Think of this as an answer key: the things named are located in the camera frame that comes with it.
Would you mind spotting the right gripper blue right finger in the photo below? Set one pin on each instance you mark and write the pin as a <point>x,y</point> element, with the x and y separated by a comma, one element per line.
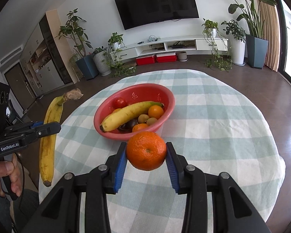
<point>173,165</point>

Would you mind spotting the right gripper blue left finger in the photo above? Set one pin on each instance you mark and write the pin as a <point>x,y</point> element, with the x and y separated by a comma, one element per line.
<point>119,167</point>

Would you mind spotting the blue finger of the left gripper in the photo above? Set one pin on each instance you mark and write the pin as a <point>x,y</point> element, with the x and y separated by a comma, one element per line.
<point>36,124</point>
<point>47,129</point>

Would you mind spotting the large yellow banana brown stem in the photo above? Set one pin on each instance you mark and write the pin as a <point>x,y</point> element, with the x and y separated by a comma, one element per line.
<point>47,144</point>

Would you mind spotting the large orange tangerine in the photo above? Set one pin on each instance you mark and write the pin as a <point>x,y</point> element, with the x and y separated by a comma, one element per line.
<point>146,151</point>

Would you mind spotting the dark cherry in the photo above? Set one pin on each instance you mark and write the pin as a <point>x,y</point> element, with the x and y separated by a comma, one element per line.
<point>127,127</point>

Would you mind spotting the small orange bottom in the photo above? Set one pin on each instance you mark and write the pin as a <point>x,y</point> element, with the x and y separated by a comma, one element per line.
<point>139,127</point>

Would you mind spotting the brown longan alone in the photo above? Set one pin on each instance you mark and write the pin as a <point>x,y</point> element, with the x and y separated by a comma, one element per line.
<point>151,121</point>

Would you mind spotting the small yellow banana green stem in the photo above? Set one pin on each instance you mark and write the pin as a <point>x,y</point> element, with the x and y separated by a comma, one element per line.
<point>114,120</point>

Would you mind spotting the brown longan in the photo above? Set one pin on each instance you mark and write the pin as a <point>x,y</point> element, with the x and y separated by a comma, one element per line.
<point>143,118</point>

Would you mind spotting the red cherry tomato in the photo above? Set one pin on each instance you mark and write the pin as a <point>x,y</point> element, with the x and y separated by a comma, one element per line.
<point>119,103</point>

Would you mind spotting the person's left hand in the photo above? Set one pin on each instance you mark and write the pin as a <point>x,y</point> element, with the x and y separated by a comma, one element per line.
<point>12,170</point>

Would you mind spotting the white display cabinet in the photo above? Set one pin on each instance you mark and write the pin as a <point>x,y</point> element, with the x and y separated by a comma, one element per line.
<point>45,57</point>

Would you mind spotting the red plastic colander bowl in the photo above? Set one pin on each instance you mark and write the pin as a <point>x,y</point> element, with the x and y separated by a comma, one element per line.
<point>129,103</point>

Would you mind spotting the plant in ribbed white pot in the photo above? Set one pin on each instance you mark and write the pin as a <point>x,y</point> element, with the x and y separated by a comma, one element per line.
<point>99,57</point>

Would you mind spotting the left tree plant blue pot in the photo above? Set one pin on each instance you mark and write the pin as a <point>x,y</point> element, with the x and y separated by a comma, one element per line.
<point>80,60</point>

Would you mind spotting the left red storage box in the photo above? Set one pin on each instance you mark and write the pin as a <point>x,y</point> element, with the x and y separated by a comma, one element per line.
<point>146,60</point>

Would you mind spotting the red storage box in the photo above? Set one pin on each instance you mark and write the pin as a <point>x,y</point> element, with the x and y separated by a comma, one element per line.
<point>146,60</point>
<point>166,57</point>

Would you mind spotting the right red storage box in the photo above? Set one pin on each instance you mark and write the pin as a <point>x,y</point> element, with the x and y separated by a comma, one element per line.
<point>166,57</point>

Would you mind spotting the small grey pot on floor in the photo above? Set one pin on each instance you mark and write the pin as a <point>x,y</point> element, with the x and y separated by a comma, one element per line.
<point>182,56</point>

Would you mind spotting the pothos plant on console left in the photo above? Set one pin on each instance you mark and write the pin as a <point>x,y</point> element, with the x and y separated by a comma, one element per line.
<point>113,58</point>

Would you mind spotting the white tv console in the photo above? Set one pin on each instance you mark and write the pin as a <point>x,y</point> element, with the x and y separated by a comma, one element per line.
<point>192,44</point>

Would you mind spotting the trailing vine plant on console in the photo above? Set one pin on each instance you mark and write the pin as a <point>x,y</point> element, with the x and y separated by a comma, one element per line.
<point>220,60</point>

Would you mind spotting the bushy plant white tall pot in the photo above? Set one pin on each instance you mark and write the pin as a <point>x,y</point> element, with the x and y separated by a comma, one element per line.
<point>237,38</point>

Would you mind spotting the tall plant blue square pot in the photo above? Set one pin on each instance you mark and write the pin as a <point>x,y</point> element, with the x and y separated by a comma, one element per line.
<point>257,46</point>

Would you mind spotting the beige curtain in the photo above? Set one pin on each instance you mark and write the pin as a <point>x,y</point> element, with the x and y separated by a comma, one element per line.
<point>272,34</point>

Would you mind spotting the black wall television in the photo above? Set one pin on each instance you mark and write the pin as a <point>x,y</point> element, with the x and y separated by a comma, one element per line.
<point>135,13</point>

